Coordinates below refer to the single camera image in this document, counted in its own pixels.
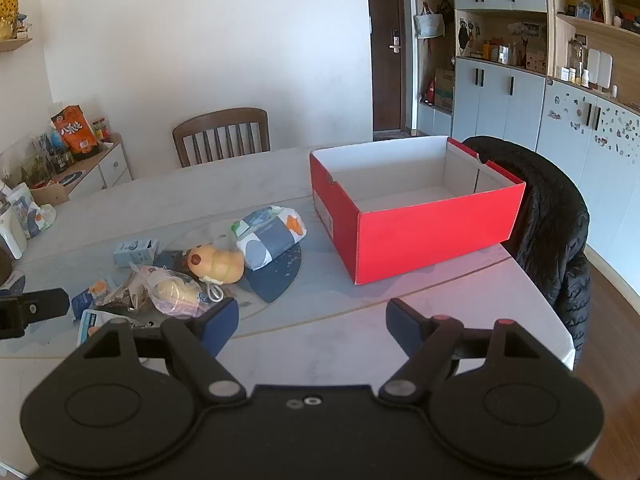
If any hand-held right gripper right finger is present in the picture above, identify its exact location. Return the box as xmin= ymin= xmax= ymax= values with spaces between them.
xmin=379 ymin=298 xmax=551 ymax=406

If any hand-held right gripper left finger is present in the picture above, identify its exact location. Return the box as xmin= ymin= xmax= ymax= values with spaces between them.
xmin=82 ymin=297 xmax=247 ymax=405

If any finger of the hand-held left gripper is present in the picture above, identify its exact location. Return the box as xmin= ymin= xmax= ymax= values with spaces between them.
xmin=0 ymin=287 xmax=71 ymax=341

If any white chicken sausage packet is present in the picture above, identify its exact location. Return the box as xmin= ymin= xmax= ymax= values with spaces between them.
xmin=77 ymin=309 xmax=117 ymax=347

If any bread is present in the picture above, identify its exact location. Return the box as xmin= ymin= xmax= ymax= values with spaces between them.
xmin=142 ymin=265 xmax=211 ymax=318

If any yellow plush toy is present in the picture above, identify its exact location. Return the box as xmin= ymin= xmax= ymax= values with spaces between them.
xmin=181 ymin=244 xmax=246 ymax=285

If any black packet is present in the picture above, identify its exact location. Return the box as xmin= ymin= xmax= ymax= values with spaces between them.
xmin=154 ymin=250 xmax=193 ymax=276

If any silver snack packet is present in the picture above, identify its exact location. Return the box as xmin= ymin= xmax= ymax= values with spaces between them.
xmin=95 ymin=274 xmax=156 ymax=313

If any red cardboard box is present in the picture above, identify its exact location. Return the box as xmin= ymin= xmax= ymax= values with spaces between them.
xmin=309 ymin=135 xmax=527 ymax=287

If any patterned tissue pack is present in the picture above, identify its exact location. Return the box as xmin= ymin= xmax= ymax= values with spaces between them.
xmin=230 ymin=205 xmax=307 ymax=272

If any white kettle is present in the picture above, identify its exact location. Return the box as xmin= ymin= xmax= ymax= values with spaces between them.
xmin=0 ymin=207 xmax=28 ymax=261

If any white printed plastic bag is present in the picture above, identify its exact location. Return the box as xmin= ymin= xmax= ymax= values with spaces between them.
xmin=7 ymin=182 xmax=57 ymax=238

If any small brown cardboard box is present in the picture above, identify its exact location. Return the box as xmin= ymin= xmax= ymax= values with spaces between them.
xmin=30 ymin=182 xmax=71 ymax=207

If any clear plastic container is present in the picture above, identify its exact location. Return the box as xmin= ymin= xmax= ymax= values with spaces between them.
xmin=0 ymin=132 xmax=61 ymax=186

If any dark glass jar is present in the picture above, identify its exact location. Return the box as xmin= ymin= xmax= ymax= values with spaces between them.
xmin=50 ymin=147 xmax=76 ymax=171

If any white side cabinet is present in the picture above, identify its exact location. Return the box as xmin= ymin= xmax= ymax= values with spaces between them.
xmin=55 ymin=132 xmax=133 ymax=201

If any orange snack bag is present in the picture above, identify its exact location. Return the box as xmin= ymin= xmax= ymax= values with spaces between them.
xmin=50 ymin=105 xmax=101 ymax=156

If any black padded jacket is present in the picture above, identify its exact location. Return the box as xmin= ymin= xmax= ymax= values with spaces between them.
xmin=462 ymin=136 xmax=592 ymax=373

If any patterned doormat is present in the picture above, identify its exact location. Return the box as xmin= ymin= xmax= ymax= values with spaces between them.
xmin=372 ymin=130 xmax=426 ymax=142

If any brown wooden chair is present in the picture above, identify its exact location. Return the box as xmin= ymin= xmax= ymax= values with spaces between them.
xmin=172 ymin=107 xmax=271 ymax=168

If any printed cardboard carton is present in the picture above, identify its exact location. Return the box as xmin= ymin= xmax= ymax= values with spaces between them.
xmin=434 ymin=67 xmax=456 ymax=111

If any dark brown door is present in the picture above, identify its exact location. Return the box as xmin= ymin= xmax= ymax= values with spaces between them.
xmin=365 ymin=0 xmax=416 ymax=135

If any yellow ornament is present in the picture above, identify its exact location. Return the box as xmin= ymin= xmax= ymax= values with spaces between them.
xmin=0 ymin=0 xmax=20 ymax=41

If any hanging grey tote bag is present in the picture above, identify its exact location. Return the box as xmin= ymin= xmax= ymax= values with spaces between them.
xmin=414 ymin=2 xmax=446 ymax=40

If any white cutting board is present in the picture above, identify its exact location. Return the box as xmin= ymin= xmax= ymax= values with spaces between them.
xmin=586 ymin=49 xmax=613 ymax=90

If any grey wooden wall cabinet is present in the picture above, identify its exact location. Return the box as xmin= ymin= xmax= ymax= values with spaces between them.
xmin=411 ymin=0 xmax=640 ymax=271

